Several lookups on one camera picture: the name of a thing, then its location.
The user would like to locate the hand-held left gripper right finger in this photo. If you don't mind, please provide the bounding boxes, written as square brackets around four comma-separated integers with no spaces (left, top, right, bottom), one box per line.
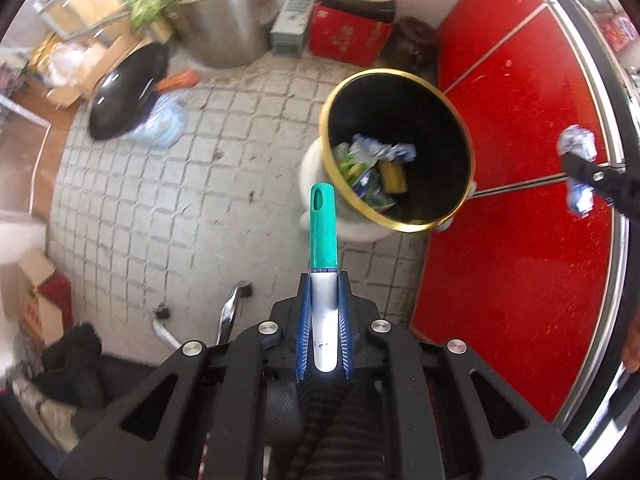
[336,271,587,480]

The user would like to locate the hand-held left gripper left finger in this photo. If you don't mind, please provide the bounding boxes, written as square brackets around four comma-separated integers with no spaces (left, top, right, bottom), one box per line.
[59,272,310,480]

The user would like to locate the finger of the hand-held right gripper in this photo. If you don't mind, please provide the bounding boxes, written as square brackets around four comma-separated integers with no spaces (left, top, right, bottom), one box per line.
[561,152,640,221]

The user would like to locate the blue white wrapper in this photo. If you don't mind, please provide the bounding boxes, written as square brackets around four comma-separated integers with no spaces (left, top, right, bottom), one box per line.
[556,124,598,217]

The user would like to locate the teal white handled tool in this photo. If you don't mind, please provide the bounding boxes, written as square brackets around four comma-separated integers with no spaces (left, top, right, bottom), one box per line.
[306,182,341,373]

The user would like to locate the clear plastic cup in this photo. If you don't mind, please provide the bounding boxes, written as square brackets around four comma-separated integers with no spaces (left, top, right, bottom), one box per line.
[357,180,398,211]

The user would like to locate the gold rimmed trash bin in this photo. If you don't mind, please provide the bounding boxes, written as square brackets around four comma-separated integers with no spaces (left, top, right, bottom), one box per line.
[299,67,478,244]

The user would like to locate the yellow sponge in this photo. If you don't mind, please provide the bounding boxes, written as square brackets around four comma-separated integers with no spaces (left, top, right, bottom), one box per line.
[378,159,408,194]

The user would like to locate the green white wipes packet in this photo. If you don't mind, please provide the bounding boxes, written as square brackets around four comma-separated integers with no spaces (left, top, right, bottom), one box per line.
[334,142,373,188]

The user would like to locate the person's right forearm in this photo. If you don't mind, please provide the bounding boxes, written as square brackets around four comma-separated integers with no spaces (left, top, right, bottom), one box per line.
[622,317,640,376]

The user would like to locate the chrome pipe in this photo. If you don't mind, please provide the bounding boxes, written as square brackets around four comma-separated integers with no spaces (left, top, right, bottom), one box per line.
[217,282,253,346]
[152,305,183,351]

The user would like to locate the red cabinet door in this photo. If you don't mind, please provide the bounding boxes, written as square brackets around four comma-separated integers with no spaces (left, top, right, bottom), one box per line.
[442,7,617,192]
[410,185,619,423]
[435,0,551,93]

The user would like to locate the colourful snack packet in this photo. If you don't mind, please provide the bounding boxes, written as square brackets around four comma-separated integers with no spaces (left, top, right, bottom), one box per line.
[600,15,638,53]

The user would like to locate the crumpled white blue plastic bag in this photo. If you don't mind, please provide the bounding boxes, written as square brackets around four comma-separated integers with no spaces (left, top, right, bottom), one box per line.
[352,133,417,163]

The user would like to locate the dark brown jar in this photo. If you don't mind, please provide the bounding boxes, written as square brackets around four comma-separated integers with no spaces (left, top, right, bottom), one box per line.
[392,16,437,68]

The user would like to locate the black cloth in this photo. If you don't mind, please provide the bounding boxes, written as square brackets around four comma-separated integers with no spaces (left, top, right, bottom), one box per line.
[37,324,108,408]

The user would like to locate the brown cardboard box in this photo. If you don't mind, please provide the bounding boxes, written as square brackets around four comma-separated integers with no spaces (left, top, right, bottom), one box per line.
[0,249,73,346]

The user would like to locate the orange carrot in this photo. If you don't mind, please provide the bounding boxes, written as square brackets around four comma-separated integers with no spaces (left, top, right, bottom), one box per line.
[156,70,202,93]

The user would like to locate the red gift box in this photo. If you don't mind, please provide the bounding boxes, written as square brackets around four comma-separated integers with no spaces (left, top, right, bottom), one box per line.
[309,2,393,66]

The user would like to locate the black wok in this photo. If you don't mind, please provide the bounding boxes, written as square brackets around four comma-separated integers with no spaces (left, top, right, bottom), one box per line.
[89,42,170,141]

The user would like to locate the grey plastic crate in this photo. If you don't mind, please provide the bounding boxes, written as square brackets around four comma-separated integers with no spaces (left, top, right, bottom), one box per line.
[270,0,318,56]

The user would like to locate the large steel stockpot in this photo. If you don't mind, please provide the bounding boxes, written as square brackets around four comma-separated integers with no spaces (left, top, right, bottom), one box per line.
[170,0,281,68]

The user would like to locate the flattened cardboard pieces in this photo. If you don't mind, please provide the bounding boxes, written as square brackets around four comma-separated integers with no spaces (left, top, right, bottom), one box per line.
[47,35,131,108]

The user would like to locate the wooden cabinet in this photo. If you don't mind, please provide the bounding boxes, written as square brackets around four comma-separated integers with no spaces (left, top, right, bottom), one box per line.
[32,0,131,41]

